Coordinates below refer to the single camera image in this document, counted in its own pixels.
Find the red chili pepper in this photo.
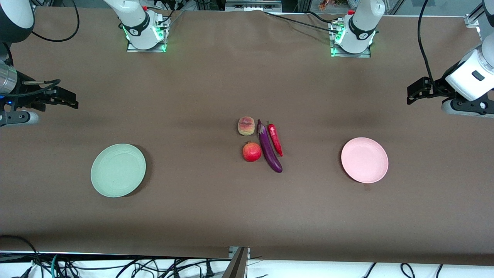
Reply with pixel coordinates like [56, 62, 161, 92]
[267, 123, 284, 157]

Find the purple eggplant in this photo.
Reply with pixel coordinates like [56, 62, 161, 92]
[257, 119, 283, 173]

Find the yellow-pink peach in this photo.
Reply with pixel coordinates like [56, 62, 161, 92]
[237, 116, 255, 136]

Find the red pomegranate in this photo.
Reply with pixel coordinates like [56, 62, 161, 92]
[242, 141, 262, 163]

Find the pale green plate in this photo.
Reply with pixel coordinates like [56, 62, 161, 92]
[90, 143, 147, 198]

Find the pink plate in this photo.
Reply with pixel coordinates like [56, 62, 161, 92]
[341, 137, 389, 184]

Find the colourful toy food pile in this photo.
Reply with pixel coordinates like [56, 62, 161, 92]
[318, 0, 350, 11]

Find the brown table cloth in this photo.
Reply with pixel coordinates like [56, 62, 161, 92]
[0, 8, 494, 267]

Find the grey metal box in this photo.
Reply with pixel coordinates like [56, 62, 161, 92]
[225, 0, 283, 12]

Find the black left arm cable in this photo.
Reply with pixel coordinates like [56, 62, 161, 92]
[417, 0, 440, 85]

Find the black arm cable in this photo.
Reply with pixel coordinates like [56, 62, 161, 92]
[21, 0, 81, 98]
[417, 0, 440, 85]

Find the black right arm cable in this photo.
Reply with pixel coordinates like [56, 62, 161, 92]
[21, 0, 81, 98]

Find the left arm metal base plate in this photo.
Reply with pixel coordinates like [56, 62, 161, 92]
[330, 46, 372, 59]

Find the aluminium frame rail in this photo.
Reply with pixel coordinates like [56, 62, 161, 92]
[465, 0, 487, 29]

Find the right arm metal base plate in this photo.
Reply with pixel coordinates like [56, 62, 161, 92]
[126, 39, 167, 53]

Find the black cable on cloth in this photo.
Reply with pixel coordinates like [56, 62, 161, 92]
[264, 11, 342, 34]

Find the black looped cable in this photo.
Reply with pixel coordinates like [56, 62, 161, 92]
[0, 235, 44, 278]

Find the aluminium profile post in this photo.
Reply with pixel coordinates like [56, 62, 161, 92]
[222, 246, 250, 278]

